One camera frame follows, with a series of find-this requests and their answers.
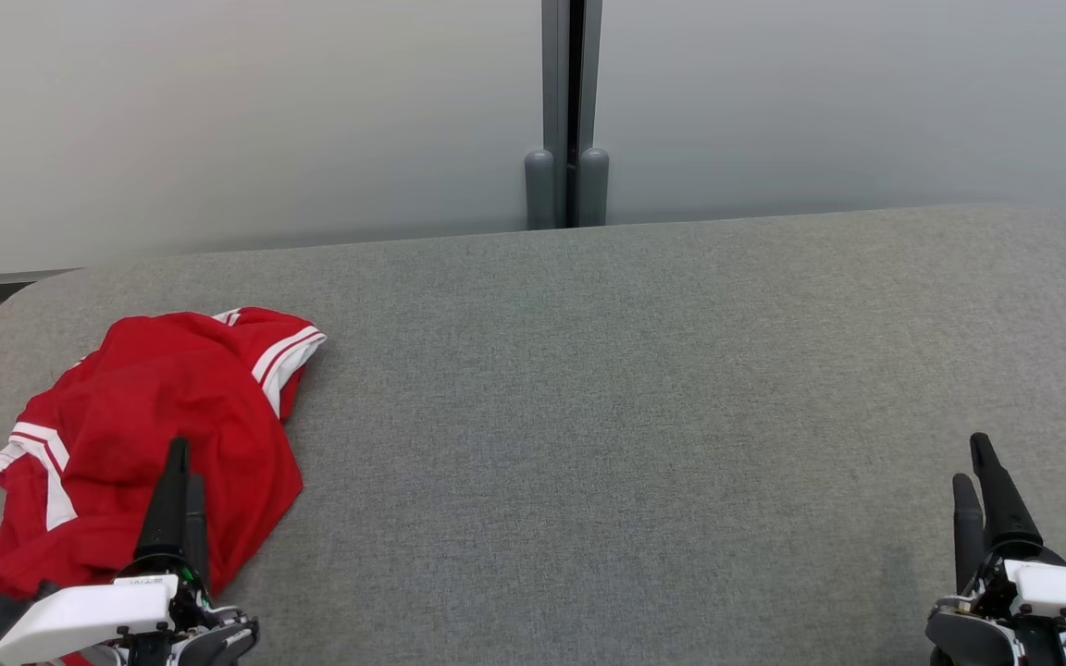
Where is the red shirt with striped cuffs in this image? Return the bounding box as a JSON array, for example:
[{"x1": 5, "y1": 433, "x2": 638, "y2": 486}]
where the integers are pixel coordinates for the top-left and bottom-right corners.
[{"x1": 0, "y1": 307, "x2": 328, "y2": 666}]

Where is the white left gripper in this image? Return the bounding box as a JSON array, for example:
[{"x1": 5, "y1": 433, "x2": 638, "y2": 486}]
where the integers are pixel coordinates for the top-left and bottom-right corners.
[{"x1": 0, "y1": 438, "x2": 219, "y2": 666}]

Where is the grey partition post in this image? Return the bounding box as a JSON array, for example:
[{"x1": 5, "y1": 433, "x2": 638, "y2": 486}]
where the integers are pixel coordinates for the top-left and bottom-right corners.
[{"x1": 524, "y1": 0, "x2": 610, "y2": 230}]

